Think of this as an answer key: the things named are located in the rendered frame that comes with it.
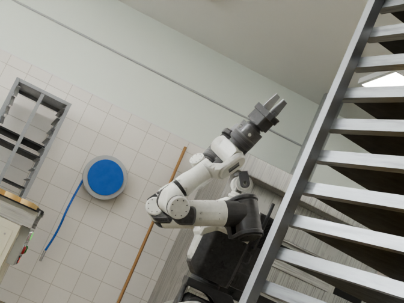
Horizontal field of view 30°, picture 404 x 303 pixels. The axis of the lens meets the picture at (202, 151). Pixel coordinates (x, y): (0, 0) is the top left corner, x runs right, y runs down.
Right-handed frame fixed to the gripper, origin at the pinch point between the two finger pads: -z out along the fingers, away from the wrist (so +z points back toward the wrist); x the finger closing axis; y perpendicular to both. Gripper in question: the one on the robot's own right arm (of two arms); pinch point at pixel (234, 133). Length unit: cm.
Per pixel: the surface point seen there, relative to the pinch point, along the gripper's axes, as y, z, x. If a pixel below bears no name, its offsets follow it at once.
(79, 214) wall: 232, -38, -299
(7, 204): 22, 96, 46
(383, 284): -110, 85, 108
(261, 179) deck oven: 83, -117, -228
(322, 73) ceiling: 102, -237, -226
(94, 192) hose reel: 225, -56, -281
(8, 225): 18, 101, 42
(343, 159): -85, 57, 101
